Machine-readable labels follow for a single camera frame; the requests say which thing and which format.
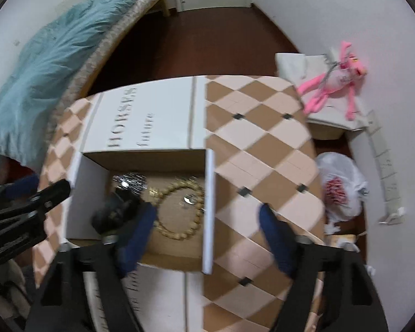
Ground white plastic bag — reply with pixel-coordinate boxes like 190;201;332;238
315;152;369;222

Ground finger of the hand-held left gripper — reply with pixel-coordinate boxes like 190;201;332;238
0;179;72;222
5;175;40;199

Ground checkered tablecloth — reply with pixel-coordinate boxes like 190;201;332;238
33;74;327;332

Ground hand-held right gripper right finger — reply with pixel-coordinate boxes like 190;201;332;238
258;203;390;332

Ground patterned mattress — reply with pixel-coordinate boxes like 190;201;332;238
48;0;167;125

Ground pink plush toy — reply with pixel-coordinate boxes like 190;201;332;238
296;41;368;121

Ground blue blanket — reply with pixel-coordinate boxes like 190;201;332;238
0;0;139;182

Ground white power strip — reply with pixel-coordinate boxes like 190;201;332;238
365;111;407;224

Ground white cardboard box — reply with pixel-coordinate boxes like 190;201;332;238
65;149;217;274

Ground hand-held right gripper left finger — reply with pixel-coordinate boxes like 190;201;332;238
25;201;159;332

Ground thick silver chain bracelet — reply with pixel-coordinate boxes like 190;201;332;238
112;172;146;194

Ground black smartwatch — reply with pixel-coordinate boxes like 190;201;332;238
91;188;142;236

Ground wooden bead bracelet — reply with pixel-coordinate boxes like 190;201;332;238
152;178;206;240

